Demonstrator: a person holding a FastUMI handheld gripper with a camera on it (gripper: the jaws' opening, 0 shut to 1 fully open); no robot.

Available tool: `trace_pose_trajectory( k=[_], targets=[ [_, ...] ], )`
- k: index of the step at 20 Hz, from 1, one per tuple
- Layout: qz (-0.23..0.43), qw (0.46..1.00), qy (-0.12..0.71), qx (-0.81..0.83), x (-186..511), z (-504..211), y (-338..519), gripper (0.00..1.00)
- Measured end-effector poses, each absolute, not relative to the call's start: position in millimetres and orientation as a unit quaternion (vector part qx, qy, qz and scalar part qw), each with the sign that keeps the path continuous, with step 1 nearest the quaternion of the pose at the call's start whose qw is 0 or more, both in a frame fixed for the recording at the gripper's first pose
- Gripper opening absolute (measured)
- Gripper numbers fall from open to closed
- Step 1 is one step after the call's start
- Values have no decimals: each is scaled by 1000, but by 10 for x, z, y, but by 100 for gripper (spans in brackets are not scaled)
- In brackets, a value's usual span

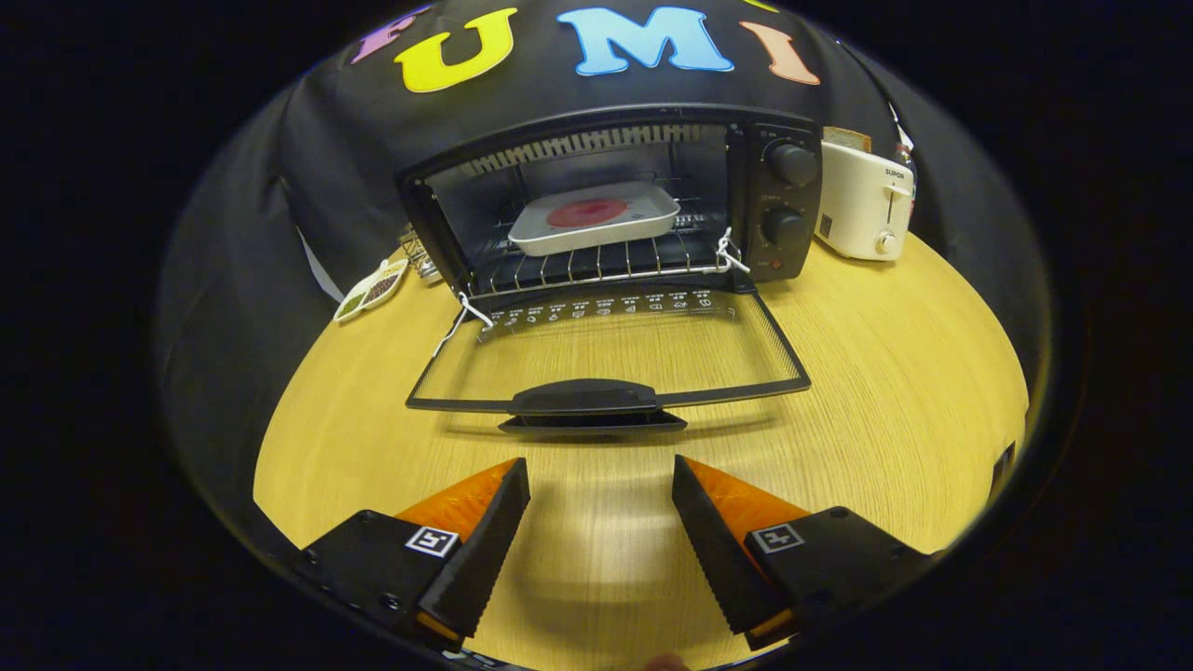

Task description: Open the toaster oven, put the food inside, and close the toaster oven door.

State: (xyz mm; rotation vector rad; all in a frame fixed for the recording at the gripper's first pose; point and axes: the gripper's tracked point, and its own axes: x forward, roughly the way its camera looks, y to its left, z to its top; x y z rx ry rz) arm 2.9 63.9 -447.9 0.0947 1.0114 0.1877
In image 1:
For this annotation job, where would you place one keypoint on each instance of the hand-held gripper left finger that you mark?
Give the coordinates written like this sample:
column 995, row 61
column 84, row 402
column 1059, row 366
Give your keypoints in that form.
column 485, row 550

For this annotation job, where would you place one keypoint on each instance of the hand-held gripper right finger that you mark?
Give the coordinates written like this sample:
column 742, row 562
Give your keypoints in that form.
column 713, row 550

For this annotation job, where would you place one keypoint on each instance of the white cherry print plate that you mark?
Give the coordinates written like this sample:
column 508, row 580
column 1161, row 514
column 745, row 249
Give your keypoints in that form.
column 559, row 240

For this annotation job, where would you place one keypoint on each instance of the pink ham slice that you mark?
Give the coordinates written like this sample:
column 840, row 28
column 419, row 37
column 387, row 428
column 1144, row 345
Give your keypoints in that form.
column 587, row 212

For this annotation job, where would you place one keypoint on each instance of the black toaster oven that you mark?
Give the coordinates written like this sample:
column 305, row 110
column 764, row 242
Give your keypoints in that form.
column 747, row 172

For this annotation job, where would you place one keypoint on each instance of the white toaster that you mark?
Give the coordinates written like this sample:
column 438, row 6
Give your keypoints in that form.
column 853, row 205

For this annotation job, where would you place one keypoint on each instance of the white divided bean dish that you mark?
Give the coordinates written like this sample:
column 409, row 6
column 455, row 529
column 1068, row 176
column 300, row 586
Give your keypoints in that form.
column 373, row 291

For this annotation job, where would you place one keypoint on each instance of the black backdrop cloth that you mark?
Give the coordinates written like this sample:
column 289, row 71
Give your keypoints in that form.
column 308, row 168

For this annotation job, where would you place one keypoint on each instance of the brown bread slice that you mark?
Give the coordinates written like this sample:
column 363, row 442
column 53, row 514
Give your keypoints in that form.
column 846, row 140

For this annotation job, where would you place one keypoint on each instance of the clear plastic bottle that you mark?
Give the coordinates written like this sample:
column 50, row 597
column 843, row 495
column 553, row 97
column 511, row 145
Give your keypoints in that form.
column 906, row 160

